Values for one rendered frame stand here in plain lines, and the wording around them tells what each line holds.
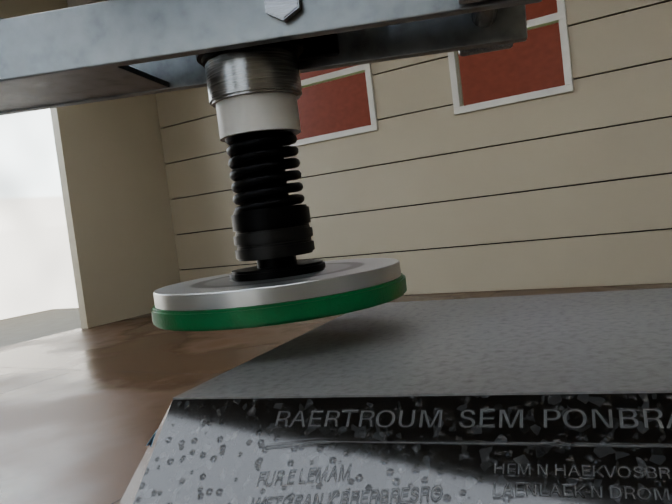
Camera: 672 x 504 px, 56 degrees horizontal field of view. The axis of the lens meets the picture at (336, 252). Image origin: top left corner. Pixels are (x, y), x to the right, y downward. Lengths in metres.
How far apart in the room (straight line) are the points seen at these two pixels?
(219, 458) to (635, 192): 6.19
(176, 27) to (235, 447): 0.32
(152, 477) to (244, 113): 0.29
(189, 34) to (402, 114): 6.64
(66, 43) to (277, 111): 0.18
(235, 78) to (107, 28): 0.11
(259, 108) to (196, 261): 8.42
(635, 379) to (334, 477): 0.16
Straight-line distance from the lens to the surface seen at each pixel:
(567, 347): 0.43
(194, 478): 0.38
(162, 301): 0.51
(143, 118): 9.14
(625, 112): 6.50
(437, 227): 6.94
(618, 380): 0.36
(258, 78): 0.53
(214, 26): 0.52
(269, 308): 0.45
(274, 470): 0.36
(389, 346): 0.48
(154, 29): 0.54
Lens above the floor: 0.95
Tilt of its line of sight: 3 degrees down
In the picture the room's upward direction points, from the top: 7 degrees counter-clockwise
